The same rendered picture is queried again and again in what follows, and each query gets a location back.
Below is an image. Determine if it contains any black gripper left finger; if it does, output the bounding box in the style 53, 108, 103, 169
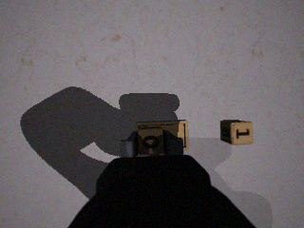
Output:
120, 131, 139, 158

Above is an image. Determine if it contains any tan wooden cube with black digit 0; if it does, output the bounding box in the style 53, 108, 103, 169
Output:
138, 126, 164, 155

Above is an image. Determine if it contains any tan rectangular tray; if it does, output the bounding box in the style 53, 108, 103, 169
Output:
135, 120, 189, 151

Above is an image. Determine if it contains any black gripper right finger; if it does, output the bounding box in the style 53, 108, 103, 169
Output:
163, 130, 183, 156

